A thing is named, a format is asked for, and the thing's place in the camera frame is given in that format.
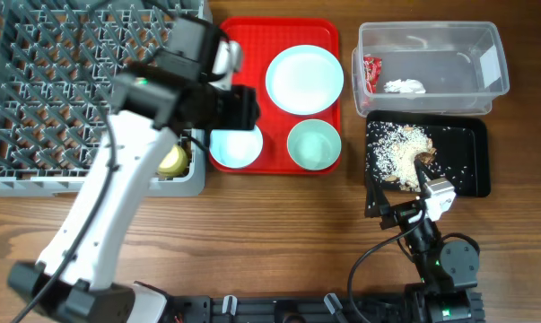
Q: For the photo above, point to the light blue plate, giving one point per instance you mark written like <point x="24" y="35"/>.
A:
<point x="304" y="80"/>

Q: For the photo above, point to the red snack wrapper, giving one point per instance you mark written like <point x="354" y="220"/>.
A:
<point x="372" y="69"/>

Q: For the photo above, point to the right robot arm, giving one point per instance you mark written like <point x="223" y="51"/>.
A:
<point x="447" y="264"/>

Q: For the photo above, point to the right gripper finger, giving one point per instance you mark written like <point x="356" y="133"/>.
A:
<point x="423" y="176"/>
<point x="377" y="204"/>

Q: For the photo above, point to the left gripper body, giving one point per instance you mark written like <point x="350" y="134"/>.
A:
<point x="230" y="109"/>

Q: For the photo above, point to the light blue bowl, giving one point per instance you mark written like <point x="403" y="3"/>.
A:
<point x="236" y="149"/>

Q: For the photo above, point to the clear plastic bin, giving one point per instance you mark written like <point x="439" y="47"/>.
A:
<point x="461" y="65"/>

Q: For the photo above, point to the green bowl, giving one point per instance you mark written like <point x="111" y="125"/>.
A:
<point x="314" y="144"/>

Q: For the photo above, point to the black waste tray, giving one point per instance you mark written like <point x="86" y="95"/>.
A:
<point x="481" y="182"/>

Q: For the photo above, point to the white napkin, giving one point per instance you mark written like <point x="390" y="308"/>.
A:
<point x="404" y="86"/>

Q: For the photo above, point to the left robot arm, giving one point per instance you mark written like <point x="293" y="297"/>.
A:
<point x="185" y="85"/>

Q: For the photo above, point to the yellow plastic cup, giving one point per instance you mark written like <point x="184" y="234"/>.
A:
<point x="174" y="163"/>

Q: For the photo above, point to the food scraps and rice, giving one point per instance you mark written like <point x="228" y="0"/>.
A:
<point x="393" y="147"/>

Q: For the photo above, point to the red serving tray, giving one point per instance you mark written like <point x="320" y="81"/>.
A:
<point x="262" y="39"/>

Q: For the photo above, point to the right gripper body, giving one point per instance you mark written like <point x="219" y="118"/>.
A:
<point x="400" y="215"/>

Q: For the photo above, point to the grey dishwasher rack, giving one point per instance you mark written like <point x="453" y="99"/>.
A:
<point x="57" y="63"/>

